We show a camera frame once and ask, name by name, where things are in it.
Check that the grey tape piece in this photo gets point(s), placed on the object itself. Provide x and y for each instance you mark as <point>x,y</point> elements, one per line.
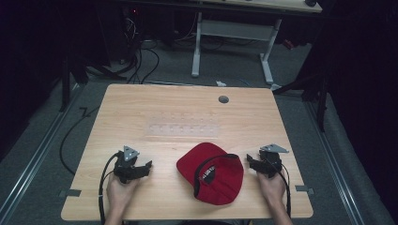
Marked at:
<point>71,192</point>
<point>304,189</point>

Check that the grey table grommet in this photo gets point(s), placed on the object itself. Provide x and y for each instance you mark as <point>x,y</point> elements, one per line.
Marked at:
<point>223,99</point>

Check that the metal floor rail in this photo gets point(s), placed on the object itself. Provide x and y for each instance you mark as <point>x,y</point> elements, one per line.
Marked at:
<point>34,159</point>
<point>338,162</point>

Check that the red baseball cap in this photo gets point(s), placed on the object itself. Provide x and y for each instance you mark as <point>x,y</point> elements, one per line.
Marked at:
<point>216,175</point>

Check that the white scrap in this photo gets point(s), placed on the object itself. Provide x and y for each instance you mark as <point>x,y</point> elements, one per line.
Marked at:
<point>221,83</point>

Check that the person's left hand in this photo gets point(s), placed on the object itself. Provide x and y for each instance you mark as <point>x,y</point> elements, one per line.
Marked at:
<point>119,193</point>

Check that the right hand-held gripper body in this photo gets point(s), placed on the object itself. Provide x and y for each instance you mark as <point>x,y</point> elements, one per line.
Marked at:
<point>270,164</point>

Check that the clear plastic tray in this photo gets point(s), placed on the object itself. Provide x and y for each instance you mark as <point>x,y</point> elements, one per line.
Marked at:
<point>183,126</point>

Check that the small red object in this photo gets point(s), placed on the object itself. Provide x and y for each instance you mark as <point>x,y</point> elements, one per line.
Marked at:
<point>288,44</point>

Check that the person's right hand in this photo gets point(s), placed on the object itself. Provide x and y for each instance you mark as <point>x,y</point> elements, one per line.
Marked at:
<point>272,189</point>

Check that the black metal stand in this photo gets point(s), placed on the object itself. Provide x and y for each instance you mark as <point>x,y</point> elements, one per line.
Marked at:
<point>65,84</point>
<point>313,90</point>

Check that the white metal desk frame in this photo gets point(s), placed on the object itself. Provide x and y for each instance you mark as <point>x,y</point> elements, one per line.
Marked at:
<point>234,31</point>

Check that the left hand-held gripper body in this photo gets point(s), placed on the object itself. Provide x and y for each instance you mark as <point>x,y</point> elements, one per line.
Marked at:
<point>125,168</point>

